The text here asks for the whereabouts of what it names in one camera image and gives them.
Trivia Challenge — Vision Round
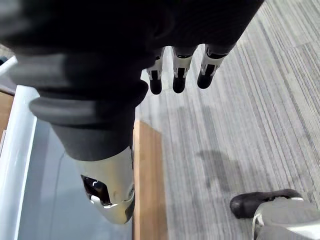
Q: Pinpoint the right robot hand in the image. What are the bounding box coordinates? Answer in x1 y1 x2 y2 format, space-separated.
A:
0 0 265 225

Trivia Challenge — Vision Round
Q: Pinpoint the white plastic bin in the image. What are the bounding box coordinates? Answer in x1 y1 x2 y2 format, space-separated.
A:
0 55 133 240

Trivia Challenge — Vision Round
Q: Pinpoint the wooden table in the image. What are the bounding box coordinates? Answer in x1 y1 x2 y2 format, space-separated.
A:
0 83 169 240

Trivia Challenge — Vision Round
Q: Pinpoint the silver robot leg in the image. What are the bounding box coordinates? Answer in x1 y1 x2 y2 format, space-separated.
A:
251 197 320 240

